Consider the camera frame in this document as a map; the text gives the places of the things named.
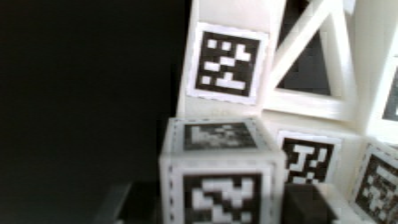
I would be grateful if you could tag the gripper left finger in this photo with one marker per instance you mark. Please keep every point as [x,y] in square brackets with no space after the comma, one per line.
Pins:
[129,206]

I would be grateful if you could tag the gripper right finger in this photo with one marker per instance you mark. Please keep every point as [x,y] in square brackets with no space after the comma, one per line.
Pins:
[308,206]

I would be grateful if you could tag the white tagged cube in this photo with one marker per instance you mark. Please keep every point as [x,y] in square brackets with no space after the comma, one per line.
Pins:
[376,189]
[221,172]

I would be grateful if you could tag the white chair back frame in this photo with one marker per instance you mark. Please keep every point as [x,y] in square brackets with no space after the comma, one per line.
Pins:
[285,107]

